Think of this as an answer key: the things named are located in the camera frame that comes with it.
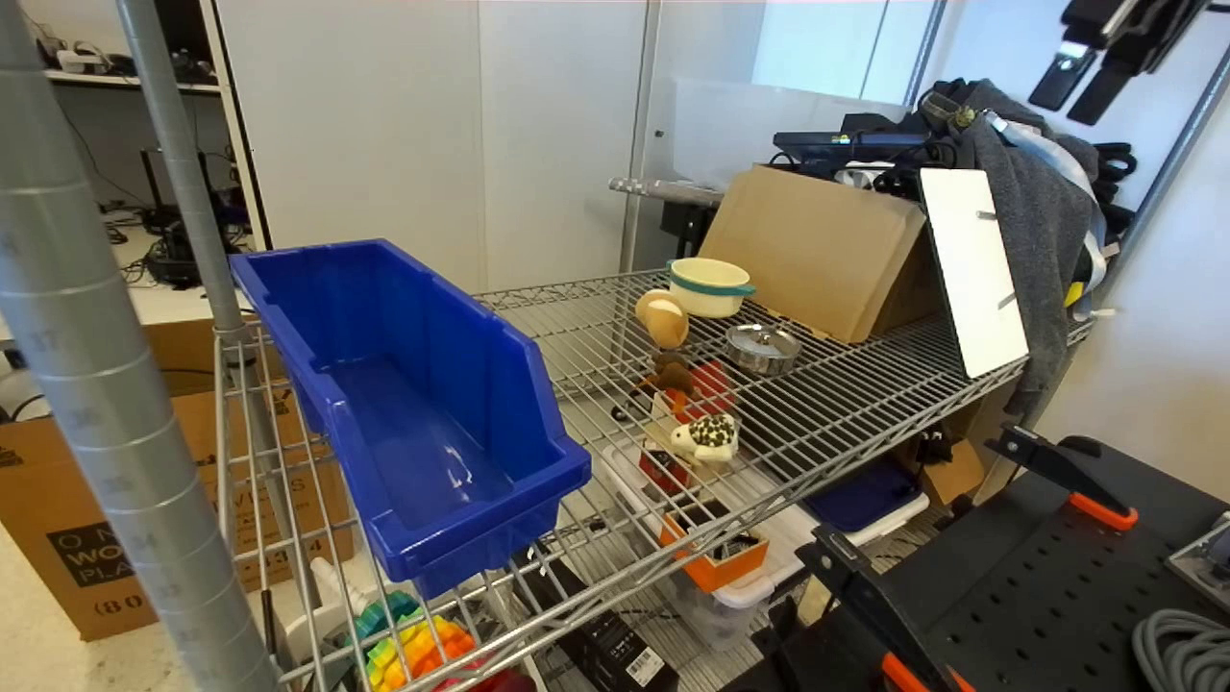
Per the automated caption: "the coil of grey cable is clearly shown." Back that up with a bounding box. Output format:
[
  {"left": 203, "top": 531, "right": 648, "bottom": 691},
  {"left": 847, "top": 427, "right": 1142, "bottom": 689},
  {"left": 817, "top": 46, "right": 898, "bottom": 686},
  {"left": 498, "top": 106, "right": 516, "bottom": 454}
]
[{"left": 1131, "top": 607, "right": 1230, "bottom": 692}]

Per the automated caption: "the black electronic device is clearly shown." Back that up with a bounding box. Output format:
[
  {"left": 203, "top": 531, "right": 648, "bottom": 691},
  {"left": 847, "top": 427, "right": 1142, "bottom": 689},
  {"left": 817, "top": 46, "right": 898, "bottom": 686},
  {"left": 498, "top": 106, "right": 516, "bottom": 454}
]
[{"left": 771, "top": 112, "right": 931, "bottom": 180}]

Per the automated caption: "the black box with label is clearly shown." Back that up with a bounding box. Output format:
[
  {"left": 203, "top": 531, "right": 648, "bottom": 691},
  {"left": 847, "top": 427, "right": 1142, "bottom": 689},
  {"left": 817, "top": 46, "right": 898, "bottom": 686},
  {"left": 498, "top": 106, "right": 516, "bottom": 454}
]
[{"left": 512, "top": 550, "right": 680, "bottom": 692}]

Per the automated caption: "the shelf with electronics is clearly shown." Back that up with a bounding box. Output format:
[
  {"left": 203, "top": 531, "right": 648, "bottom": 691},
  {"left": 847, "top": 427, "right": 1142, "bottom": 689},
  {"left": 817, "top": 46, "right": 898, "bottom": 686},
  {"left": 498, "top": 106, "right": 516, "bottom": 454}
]
[{"left": 19, "top": 0, "right": 272, "bottom": 289}]

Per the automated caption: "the blue lidded container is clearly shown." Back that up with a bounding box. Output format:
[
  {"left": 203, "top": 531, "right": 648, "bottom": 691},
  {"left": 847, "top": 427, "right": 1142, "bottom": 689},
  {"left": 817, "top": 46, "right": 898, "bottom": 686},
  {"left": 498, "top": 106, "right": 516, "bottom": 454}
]
[{"left": 801, "top": 459, "right": 931, "bottom": 535}]

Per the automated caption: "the small brown plush toy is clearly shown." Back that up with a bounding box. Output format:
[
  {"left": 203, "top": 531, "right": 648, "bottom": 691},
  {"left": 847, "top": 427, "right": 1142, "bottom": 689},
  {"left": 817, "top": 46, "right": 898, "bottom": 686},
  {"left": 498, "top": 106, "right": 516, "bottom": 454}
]
[{"left": 636, "top": 351, "right": 699, "bottom": 398}]

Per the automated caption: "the silver metal rod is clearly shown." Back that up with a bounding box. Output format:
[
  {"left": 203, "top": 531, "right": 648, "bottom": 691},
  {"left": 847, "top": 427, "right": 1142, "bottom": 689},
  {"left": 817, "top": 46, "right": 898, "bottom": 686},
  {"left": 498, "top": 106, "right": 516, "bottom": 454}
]
[{"left": 608, "top": 177, "right": 727, "bottom": 210}]

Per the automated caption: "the large brown cardboard box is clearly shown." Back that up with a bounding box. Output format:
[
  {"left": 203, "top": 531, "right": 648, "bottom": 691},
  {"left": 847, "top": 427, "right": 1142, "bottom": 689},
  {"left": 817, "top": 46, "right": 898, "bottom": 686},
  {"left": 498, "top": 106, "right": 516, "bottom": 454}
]
[{"left": 0, "top": 317, "right": 358, "bottom": 643}]

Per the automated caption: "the metal wire shelf rack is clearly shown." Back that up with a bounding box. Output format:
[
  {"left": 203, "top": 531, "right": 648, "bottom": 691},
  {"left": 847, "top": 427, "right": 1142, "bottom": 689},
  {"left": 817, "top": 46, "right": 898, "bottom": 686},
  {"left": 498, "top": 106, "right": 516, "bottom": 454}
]
[{"left": 0, "top": 0, "right": 1230, "bottom": 692}]

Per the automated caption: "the grey cloth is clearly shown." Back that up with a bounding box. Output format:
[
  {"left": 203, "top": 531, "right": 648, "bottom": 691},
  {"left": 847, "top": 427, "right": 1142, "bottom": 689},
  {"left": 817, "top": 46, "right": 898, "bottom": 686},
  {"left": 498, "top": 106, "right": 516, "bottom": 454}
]
[{"left": 921, "top": 79, "right": 1102, "bottom": 416}]

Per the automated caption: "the blue plastic bin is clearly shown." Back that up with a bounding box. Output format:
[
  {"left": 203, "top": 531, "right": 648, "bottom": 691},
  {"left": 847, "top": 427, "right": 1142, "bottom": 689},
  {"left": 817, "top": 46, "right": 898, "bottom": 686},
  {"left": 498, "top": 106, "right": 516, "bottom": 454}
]
[{"left": 229, "top": 238, "right": 593, "bottom": 600}]

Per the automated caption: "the red block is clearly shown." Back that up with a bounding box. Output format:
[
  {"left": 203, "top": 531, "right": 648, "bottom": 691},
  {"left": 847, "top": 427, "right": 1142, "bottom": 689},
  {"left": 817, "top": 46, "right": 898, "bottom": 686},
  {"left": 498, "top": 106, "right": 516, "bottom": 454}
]
[{"left": 688, "top": 359, "right": 738, "bottom": 416}]

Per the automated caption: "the black and orange clamp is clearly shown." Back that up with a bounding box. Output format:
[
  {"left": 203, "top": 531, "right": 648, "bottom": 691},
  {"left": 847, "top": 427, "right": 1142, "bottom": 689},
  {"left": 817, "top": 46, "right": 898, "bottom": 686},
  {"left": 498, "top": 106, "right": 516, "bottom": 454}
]
[
  {"left": 795, "top": 524, "right": 977, "bottom": 692},
  {"left": 985, "top": 424, "right": 1141, "bottom": 532}
]

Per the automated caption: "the tan wooden egg toy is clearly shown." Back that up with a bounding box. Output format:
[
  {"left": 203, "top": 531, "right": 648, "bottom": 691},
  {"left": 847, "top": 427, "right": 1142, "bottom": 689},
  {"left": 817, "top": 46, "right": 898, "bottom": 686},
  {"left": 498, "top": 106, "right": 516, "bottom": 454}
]
[{"left": 634, "top": 288, "right": 691, "bottom": 350}]

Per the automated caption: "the orange box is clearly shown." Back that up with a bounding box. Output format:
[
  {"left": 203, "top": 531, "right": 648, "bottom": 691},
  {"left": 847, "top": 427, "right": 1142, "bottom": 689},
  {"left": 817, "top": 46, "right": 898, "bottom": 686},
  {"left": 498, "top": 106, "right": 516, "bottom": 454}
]
[{"left": 658, "top": 507, "right": 771, "bottom": 595}]

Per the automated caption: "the white plastic bottle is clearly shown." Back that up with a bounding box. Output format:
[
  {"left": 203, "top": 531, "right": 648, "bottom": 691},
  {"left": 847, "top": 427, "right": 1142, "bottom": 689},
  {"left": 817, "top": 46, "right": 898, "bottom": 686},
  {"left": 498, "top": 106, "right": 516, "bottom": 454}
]
[{"left": 284, "top": 556, "right": 374, "bottom": 666}]

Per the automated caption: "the tan cardboard box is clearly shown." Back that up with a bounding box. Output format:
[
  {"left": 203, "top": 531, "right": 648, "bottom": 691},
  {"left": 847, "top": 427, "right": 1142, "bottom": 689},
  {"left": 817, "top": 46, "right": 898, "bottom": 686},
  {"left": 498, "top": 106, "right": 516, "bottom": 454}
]
[{"left": 698, "top": 164, "right": 948, "bottom": 345}]

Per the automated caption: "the white board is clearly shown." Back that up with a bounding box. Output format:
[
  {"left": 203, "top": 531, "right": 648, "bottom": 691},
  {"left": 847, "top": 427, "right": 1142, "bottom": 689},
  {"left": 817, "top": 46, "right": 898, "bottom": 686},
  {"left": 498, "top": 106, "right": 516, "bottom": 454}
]
[{"left": 918, "top": 167, "right": 1031, "bottom": 381}]

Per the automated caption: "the white turtle plush toy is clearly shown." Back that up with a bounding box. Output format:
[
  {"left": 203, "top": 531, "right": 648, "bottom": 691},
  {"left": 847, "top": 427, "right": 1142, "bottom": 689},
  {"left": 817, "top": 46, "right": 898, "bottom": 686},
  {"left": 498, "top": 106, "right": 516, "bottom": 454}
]
[{"left": 669, "top": 413, "right": 742, "bottom": 468}]

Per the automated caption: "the rainbow coloured toy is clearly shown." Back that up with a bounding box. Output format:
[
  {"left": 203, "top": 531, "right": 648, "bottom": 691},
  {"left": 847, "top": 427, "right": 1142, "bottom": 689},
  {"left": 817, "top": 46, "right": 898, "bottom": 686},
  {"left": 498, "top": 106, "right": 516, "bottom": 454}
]
[{"left": 349, "top": 590, "right": 480, "bottom": 692}]

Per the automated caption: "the silver metal pot lid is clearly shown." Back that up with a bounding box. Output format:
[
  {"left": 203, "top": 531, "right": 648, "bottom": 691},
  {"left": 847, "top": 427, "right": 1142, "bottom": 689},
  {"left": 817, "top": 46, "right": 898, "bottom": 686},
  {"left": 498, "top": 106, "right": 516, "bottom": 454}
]
[{"left": 724, "top": 323, "right": 803, "bottom": 377}]

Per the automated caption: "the small brown cardboard box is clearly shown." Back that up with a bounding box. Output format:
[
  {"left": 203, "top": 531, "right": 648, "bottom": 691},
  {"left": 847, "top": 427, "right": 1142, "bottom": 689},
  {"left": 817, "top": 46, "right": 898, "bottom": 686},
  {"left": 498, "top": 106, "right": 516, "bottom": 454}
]
[{"left": 903, "top": 423, "right": 988, "bottom": 508}]

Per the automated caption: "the cream pot with teal rim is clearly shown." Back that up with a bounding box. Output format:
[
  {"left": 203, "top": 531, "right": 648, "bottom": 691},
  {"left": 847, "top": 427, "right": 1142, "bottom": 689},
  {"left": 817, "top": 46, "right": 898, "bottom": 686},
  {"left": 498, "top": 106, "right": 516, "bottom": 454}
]
[{"left": 667, "top": 257, "right": 757, "bottom": 319}]

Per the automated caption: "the clear plastic storage tub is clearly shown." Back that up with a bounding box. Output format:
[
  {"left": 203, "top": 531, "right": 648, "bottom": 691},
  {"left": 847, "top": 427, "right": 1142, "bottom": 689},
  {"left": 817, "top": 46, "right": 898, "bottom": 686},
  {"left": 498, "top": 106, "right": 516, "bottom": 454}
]
[{"left": 598, "top": 440, "right": 931, "bottom": 653}]

